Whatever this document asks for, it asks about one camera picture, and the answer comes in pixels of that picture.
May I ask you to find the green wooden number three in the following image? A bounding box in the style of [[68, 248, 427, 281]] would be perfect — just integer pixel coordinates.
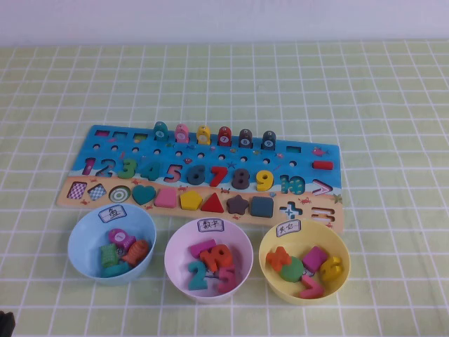
[[117, 157, 138, 179]]

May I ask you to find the red fish piece number seven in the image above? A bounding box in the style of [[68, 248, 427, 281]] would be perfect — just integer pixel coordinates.
[[217, 126, 233, 147]]

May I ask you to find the brown fish piece number eight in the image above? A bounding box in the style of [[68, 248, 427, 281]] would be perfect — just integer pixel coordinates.
[[238, 128, 254, 148]]

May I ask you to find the yellow fish piece number six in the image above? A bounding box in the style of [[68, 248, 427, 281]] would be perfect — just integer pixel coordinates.
[[196, 125, 212, 145]]

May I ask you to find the dark grey fish piece nine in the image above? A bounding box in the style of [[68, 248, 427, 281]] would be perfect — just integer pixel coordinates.
[[262, 130, 278, 151]]

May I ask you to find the pink fish piece number five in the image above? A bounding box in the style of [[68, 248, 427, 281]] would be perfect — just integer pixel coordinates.
[[174, 122, 190, 143]]

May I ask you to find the teal fish piece number four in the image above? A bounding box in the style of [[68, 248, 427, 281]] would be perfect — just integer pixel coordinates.
[[153, 121, 169, 142]]

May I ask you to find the pink plastic bowl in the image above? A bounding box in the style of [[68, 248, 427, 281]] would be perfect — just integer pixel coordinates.
[[163, 218, 254, 305]]

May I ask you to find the orange fish piece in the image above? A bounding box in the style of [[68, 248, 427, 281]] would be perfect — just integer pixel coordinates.
[[121, 239, 150, 266]]

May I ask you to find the yellow plastic bowl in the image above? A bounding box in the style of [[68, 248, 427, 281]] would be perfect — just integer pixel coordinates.
[[258, 219, 351, 307]]

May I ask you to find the magenta fish piece number one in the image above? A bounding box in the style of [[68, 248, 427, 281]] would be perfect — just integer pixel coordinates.
[[107, 227, 137, 249]]

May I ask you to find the green fish piece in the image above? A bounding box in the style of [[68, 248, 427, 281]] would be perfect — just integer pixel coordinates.
[[100, 244, 119, 270]]

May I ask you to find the blue wooden puzzle board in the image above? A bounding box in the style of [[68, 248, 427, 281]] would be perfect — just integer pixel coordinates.
[[55, 123, 344, 234]]

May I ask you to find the teal flat fish piece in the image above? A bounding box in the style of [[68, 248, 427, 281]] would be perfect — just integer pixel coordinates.
[[102, 262, 133, 278]]

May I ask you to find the light blue plastic bowl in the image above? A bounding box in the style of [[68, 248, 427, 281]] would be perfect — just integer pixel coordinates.
[[67, 202, 157, 286]]

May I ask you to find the red wooden number seven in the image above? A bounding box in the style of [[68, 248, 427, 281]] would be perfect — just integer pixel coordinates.
[[207, 165, 229, 187]]

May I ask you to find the brown wooden number eight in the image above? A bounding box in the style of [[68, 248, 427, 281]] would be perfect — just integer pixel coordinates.
[[231, 167, 252, 190]]

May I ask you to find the dark blue wooden number six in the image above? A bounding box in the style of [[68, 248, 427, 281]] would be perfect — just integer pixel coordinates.
[[187, 164, 207, 185]]

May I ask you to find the brown wooden star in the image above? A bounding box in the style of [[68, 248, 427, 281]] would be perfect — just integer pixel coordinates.
[[226, 194, 250, 215]]

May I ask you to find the red wooden triangle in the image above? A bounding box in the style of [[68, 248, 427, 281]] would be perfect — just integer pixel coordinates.
[[200, 192, 226, 214]]

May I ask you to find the yellow wooden pentagon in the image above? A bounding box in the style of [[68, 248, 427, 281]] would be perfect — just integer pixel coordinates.
[[179, 189, 203, 211]]

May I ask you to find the yellow wooden number nine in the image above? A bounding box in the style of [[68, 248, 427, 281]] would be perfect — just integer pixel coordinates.
[[255, 169, 275, 192]]

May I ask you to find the dark blue wooden square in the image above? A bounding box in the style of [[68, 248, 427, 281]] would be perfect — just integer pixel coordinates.
[[250, 195, 274, 218]]

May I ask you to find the pink wooden trapezoid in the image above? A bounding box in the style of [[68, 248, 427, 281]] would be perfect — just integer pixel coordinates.
[[154, 189, 178, 209]]

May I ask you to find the teal wooden number four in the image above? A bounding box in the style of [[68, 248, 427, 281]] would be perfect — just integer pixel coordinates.
[[140, 160, 161, 182]]

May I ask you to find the magenta wooden number one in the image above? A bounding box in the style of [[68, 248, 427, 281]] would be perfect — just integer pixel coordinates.
[[190, 238, 217, 258]]

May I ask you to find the teal wooden heart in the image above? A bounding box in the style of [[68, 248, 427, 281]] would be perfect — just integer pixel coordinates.
[[132, 184, 156, 206]]

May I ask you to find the orange wooden number ten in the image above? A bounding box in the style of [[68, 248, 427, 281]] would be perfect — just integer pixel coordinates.
[[199, 244, 233, 270]]

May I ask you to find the orange wooden plus sign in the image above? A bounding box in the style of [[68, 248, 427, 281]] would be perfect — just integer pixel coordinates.
[[265, 246, 292, 271]]

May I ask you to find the teal wooden number two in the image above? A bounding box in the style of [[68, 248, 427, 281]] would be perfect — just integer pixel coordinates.
[[187, 260, 208, 291]]

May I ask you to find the pink wooden number five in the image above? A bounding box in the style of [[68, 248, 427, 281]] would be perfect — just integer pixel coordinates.
[[216, 265, 236, 294]]

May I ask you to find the green wooden circle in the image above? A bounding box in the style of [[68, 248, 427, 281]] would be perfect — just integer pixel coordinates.
[[279, 256, 304, 282]]

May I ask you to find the magenta wooden diamond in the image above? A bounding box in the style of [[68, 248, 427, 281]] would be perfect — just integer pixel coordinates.
[[302, 245, 329, 272]]

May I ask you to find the pink wooden greater-than sign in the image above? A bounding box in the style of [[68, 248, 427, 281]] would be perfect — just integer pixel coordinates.
[[299, 274, 324, 299]]

